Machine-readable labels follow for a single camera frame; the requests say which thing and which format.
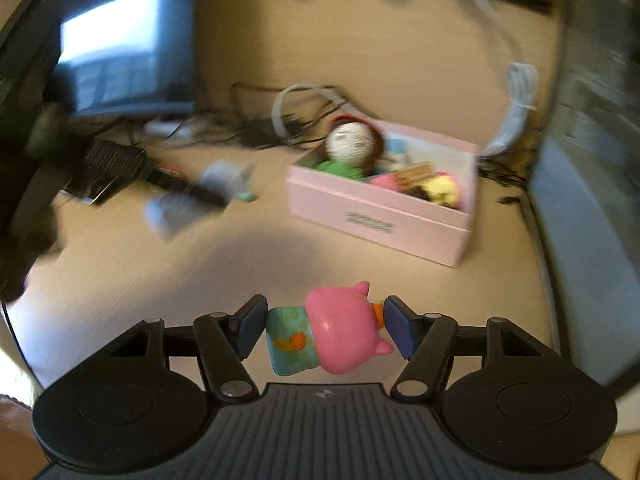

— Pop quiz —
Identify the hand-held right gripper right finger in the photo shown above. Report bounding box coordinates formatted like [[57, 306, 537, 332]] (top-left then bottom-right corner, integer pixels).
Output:
[[385, 296, 543, 400]]

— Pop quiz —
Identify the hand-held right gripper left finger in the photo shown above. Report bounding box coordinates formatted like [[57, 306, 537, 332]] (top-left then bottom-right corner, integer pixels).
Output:
[[107, 294, 268, 400]]

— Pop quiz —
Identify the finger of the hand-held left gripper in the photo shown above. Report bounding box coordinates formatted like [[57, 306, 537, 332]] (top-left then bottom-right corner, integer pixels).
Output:
[[142, 192, 213, 242], [150, 159, 257, 207]]

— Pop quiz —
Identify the pink pig toy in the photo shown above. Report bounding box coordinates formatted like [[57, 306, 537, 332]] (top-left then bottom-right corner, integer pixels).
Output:
[[264, 281, 396, 377]]

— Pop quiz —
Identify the pink cardboard box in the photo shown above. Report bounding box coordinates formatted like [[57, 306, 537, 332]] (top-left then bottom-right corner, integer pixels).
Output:
[[285, 120, 481, 268]]

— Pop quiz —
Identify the yellow and pink cupcake toy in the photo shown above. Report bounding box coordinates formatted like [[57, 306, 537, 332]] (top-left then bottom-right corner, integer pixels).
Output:
[[372, 170, 463, 210]]

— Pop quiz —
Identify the blue and white tissue pack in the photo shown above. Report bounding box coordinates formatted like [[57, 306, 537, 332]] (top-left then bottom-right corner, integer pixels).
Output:
[[385, 132, 426, 166]]

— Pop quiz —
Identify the black power adapter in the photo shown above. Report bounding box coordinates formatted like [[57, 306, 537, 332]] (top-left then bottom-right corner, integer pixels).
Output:
[[240, 117, 281, 148]]

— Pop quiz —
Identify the black keyboard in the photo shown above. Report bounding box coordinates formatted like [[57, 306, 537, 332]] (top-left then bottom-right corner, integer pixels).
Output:
[[62, 139, 151, 206]]

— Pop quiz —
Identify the computer monitor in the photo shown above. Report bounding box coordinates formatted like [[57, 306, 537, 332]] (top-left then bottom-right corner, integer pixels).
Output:
[[50, 0, 198, 118]]

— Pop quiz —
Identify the computer case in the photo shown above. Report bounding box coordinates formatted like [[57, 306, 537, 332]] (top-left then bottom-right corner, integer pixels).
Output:
[[525, 0, 640, 401]]

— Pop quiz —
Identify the black cable tangle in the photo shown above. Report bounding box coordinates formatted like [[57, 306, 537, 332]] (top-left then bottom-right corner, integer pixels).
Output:
[[200, 82, 351, 153]]

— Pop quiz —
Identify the grey cable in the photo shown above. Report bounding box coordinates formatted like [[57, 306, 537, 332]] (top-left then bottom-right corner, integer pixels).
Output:
[[270, 82, 351, 141]]

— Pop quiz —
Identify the white coiled cable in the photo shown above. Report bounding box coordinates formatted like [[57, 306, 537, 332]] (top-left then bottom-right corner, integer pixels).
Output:
[[450, 0, 541, 158]]

